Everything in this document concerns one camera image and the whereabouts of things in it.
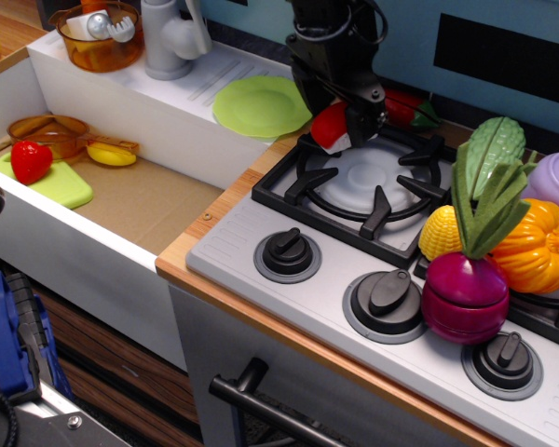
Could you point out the blue clamp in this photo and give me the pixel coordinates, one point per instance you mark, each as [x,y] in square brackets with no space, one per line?
[28,353]

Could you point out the black oven door handle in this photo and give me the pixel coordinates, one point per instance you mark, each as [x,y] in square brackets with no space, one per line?
[240,394]

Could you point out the red toy strawberry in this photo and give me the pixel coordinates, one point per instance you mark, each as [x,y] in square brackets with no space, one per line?
[30,161]

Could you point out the light green cutting board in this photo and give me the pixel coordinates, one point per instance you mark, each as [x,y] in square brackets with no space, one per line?
[61,184]

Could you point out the black right stove knob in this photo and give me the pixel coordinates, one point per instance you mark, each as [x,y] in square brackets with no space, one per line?
[505,368]

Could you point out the orange toy pumpkin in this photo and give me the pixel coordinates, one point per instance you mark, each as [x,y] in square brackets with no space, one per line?
[529,254]

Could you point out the grey toy stove top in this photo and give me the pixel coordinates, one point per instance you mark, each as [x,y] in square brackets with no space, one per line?
[429,366]

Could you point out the green toy corn husk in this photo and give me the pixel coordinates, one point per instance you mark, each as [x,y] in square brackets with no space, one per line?
[497,140]

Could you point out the black middle stove knob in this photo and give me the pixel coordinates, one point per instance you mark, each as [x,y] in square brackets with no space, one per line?
[385,307]

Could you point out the purple plastic bowl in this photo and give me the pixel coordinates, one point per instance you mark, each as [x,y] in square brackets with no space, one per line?
[543,181]

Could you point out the white toy sink basin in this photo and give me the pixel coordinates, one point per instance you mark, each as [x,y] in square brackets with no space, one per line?
[102,255]

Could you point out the orange transparent measuring cup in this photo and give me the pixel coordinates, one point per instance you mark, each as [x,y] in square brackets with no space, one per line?
[65,136]

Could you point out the black stove knob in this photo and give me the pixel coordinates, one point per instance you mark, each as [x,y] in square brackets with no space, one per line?
[287,257]
[505,368]
[385,307]

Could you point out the red toy chili pepper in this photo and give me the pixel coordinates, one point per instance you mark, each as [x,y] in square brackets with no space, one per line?
[409,112]

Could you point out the light green plastic plate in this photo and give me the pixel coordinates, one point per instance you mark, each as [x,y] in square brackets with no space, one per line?
[261,106]

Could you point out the yellow toy lemon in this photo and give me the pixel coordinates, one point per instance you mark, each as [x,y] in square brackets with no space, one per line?
[110,156]

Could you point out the black stove burner grate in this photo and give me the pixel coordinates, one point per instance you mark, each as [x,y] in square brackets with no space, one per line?
[375,198]

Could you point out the black left stove knob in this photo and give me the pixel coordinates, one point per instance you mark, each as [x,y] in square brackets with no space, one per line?
[287,257]

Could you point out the yellow toy corn cob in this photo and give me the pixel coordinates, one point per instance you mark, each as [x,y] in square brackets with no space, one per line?
[440,234]

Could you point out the orange transparent plastic pot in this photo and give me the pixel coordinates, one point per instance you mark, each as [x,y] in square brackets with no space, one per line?
[90,53]

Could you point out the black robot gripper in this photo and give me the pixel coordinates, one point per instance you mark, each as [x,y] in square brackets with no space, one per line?
[333,47]

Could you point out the silver toy ladle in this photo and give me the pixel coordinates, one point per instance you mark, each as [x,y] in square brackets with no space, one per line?
[97,26]

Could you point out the grey toy faucet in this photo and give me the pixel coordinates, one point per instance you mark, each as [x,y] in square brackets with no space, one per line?
[172,43]

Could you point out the red and white toy sushi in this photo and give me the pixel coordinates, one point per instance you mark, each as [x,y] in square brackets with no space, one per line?
[329,129]

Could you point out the purple toy beet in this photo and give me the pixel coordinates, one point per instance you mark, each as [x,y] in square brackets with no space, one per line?
[465,298]

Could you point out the white plastic toy fork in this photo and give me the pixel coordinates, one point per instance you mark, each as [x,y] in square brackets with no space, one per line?
[123,31]

